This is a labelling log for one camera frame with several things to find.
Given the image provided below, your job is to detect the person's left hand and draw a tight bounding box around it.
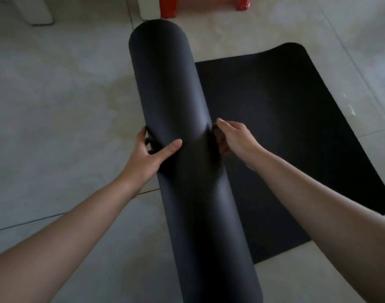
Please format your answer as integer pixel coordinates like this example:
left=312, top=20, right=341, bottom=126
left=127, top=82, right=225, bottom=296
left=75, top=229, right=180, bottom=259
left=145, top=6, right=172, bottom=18
left=120, top=126, right=183, bottom=191

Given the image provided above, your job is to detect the person's right hand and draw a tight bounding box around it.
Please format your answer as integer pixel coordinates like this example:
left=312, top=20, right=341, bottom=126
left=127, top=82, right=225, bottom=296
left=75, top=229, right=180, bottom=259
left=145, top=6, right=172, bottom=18
left=213, top=118, right=265, bottom=170

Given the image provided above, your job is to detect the black yoga mat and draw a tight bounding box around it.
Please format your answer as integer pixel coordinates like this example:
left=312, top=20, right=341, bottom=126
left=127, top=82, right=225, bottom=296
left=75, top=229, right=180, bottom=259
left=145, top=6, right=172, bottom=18
left=128, top=19, right=385, bottom=303

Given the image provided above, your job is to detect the person's right forearm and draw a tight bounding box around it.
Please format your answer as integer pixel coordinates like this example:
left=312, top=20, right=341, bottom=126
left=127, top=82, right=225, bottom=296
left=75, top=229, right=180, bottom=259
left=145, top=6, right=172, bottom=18
left=248, top=148, right=385, bottom=303

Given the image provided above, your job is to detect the person's left forearm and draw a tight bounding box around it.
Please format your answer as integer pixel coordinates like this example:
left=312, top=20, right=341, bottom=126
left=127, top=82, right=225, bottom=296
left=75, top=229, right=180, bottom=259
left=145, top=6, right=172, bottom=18
left=0, top=173, right=141, bottom=303

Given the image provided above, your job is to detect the red plastic stool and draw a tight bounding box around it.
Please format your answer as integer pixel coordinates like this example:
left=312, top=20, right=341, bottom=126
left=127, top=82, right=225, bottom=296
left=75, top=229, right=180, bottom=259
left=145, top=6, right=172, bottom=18
left=160, top=0, right=250, bottom=19

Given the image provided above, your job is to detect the white furniture leg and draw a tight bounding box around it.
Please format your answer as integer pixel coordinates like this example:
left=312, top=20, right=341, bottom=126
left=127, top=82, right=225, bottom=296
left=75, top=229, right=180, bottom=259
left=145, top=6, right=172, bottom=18
left=10, top=0, right=55, bottom=26
left=136, top=0, right=162, bottom=21

